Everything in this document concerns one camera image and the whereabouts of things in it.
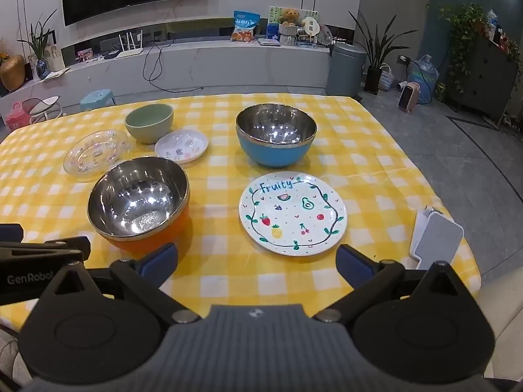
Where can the light blue stool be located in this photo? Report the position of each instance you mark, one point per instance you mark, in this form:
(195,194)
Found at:
(97,100)

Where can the pink space heater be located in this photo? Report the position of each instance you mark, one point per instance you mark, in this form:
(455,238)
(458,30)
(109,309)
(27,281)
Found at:
(410,98)

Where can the clear glass plate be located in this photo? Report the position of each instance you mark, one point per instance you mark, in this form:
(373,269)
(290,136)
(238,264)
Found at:
(96,155)

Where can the small white printed plate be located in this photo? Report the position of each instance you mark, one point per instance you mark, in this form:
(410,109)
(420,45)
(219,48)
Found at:
(182,147)

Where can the open paper booklet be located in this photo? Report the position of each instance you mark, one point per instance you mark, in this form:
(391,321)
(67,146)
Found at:
(55,74)

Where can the orange steel bowl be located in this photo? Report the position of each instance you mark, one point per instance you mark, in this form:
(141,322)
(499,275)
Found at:
(137,200)

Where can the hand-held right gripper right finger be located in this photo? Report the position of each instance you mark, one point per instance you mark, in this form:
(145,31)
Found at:
(352,264)

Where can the blue snack bag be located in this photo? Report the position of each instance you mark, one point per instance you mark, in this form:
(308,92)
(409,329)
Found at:
(245,26)

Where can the white baby seat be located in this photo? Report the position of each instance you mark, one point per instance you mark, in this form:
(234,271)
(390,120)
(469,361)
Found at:
(45,104)

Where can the white fruit pattern plate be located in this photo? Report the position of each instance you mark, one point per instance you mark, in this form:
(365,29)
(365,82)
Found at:
(292,216)

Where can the white router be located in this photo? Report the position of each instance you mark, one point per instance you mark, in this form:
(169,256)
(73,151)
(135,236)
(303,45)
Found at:
(130,51)

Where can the pink photo frame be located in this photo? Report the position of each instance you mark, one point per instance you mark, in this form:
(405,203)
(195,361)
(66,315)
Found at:
(85,55)

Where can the gold vase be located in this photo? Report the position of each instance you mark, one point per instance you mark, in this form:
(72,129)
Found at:
(11,73)

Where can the flat grey book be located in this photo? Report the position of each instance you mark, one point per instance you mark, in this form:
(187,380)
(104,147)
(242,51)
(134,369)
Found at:
(267,42)

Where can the blue water bottle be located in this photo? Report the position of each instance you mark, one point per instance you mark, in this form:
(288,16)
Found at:
(425,77)

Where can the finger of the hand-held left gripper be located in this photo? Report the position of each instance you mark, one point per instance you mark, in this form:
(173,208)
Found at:
(10,233)
(49,247)

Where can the grey trash can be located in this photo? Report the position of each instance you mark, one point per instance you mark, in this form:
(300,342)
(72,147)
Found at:
(345,71)

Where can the plant in blue vase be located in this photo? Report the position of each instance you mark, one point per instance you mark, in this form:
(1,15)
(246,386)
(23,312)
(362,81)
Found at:
(42,67)

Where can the blue box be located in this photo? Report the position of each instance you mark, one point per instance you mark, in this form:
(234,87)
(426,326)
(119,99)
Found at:
(273,30)

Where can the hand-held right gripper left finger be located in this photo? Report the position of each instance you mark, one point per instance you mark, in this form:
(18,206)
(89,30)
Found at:
(161,259)

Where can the yellow checked tablecloth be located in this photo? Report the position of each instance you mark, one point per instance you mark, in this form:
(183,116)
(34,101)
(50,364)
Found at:
(216,159)

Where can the blue steel bowl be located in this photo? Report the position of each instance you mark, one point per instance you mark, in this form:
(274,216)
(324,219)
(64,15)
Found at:
(276,130)

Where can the green ivy plant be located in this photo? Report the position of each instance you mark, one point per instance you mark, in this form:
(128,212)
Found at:
(465,24)

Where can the green ceramic bowl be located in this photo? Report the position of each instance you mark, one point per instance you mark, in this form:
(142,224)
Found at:
(149,124)

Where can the white woven basket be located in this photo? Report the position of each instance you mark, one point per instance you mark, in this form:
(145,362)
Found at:
(386,79)

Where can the dark grey cabinet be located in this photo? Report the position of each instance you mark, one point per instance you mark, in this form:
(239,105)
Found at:
(486,77)

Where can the pink basket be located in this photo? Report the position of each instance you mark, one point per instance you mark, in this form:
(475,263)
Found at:
(18,118)

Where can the white round fan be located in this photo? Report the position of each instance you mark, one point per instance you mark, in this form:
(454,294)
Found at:
(310,25)

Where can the tall leafy potted plant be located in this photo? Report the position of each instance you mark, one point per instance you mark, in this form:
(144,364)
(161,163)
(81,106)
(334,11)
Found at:
(376,49)

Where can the green picture card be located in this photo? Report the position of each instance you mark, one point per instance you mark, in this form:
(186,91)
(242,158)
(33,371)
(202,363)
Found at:
(308,13)

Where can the brown teddy bear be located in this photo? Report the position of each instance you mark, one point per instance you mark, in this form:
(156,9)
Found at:
(290,15)

